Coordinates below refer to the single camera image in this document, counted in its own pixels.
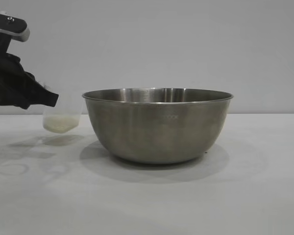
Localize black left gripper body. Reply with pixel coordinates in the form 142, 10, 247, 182
0, 50, 24, 107

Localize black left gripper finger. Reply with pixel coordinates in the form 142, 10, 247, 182
17, 70, 59, 110

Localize clear plastic measuring cup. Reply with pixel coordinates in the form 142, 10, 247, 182
43, 94, 83, 134

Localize white rice grains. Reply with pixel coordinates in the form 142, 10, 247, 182
45, 116, 79, 133

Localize stainless steel mixing bowl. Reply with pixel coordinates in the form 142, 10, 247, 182
82, 87, 235, 164

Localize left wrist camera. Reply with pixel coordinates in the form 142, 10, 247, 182
0, 11, 30, 53

